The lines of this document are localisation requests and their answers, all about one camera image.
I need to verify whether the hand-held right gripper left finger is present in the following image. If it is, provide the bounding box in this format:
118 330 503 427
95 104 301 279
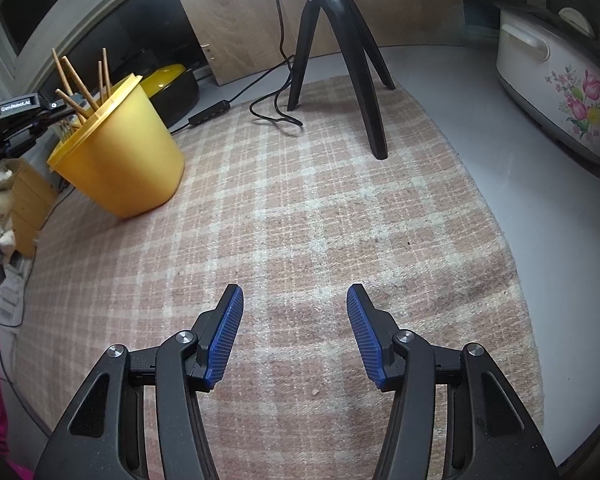
32 283 245 480

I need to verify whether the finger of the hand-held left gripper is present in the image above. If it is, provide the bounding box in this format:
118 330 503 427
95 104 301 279
32 99 88 126

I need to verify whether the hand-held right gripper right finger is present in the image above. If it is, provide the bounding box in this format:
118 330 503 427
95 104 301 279
346 284 561 480

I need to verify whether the metal fork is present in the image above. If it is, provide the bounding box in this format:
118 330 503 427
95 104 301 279
57 117 81 142

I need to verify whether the yellow plastic container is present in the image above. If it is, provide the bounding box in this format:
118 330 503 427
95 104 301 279
46 73 186 219

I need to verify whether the pine plank board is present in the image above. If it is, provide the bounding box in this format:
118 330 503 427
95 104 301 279
9 157 60 258

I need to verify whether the black pot with yellow lid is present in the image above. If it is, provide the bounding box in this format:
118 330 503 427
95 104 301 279
140 62 201 128

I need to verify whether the plaid table cloth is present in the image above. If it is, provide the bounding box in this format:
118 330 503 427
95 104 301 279
15 75 546 480

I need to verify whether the white power strip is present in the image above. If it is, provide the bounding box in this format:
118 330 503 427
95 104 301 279
0 267 28 328

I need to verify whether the light wood panel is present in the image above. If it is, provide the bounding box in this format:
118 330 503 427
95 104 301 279
162 0 463 87

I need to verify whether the black tripod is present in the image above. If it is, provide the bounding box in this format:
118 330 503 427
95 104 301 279
285 0 397 160

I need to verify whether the white floral rice cooker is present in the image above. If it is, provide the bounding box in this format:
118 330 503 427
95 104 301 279
495 2 600 166

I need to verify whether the black ring light cable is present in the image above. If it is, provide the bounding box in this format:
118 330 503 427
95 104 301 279
170 0 306 133

